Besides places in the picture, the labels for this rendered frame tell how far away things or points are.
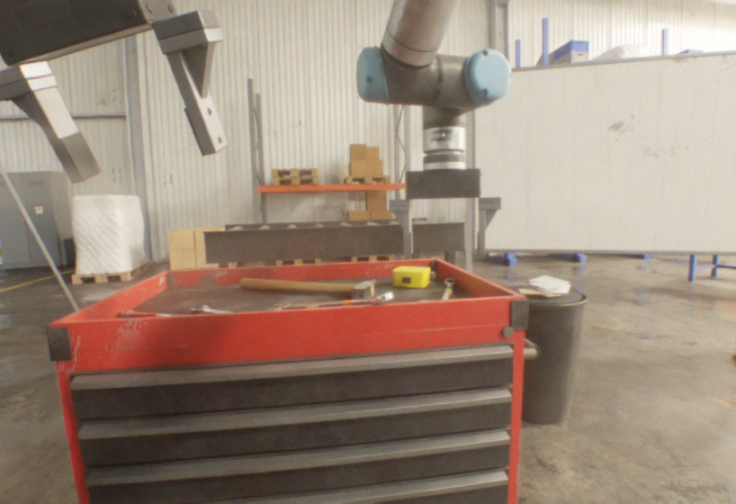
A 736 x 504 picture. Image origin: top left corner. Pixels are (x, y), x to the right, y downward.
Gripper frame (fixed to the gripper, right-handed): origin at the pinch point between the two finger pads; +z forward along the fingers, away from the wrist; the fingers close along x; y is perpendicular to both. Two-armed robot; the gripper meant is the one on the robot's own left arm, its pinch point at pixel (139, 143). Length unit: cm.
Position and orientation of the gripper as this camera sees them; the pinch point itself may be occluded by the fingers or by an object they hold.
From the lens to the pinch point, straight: 40.5
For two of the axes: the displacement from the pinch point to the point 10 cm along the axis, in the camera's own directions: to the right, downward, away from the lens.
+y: 0.6, -5.1, 8.6
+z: 2.0, 8.5, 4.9
